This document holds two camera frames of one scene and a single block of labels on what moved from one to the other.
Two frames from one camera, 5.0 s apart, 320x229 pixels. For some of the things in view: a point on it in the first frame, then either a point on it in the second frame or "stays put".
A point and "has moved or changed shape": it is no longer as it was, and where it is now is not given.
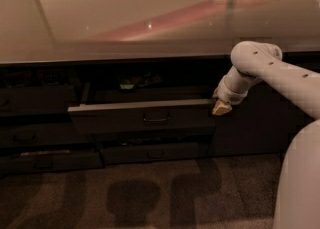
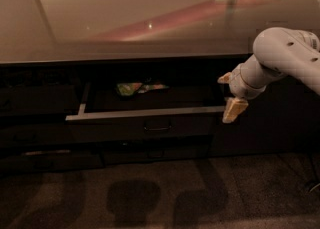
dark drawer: (50, 161) stays put
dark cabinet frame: (86, 113) stays put
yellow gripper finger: (221, 108) -> (233, 108)
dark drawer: (140, 114) has moved or changed shape
